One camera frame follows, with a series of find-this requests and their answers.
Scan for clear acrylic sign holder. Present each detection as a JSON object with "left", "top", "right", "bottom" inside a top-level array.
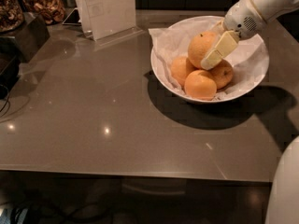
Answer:
[{"left": 76, "top": 0, "right": 141, "bottom": 43}]

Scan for jar of dried fruit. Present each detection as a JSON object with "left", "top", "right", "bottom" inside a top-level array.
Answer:
[{"left": 21, "top": 0, "right": 65, "bottom": 25}]

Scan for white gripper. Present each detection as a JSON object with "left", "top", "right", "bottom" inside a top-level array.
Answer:
[{"left": 201, "top": 0, "right": 266, "bottom": 70}]

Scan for black appliance left edge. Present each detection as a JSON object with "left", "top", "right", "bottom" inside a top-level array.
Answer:
[{"left": 0, "top": 53, "right": 20, "bottom": 99}]

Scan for white ceramic bowl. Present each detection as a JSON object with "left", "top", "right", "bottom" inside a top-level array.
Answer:
[{"left": 150, "top": 15, "right": 270, "bottom": 105}]

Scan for orange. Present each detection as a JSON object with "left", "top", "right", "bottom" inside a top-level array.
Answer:
[
  {"left": 188, "top": 31, "right": 217, "bottom": 68},
  {"left": 184, "top": 70, "right": 217, "bottom": 101},
  {"left": 170, "top": 56, "right": 195, "bottom": 87},
  {"left": 210, "top": 60, "right": 234, "bottom": 90}
]

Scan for black cable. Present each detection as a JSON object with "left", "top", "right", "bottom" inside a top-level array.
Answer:
[{"left": 0, "top": 83, "right": 12, "bottom": 114}]

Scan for glass jar of nuts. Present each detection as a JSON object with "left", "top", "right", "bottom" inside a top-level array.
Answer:
[{"left": 0, "top": 0, "right": 24, "bottom": 33}]

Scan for smartphone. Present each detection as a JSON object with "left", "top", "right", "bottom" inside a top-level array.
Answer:
[{"left": 63, "top": 8, "right": 81, "bottom": 26}]

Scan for blue object on floor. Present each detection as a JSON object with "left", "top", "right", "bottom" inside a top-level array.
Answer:
[{"left": 0, "top": 208, "right": 28, "bottom": 224}]

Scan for dark metal box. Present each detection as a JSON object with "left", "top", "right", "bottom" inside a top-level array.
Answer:
[{"left": 0, "top": 12, "right": 50, "bottom": 63}]

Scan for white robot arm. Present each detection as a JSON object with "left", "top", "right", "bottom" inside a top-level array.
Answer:
[{"left": 201, "top": 0, "right": 299, "bottom": 224}]

